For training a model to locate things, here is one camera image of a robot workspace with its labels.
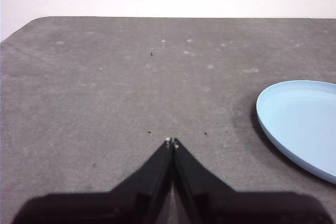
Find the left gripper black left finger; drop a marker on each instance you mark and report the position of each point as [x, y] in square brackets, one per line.
[126, 205]

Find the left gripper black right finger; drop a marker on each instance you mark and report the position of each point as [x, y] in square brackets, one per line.
[223, 205]

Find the light blue round plate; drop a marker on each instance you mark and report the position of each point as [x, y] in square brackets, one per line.
[302, 124]

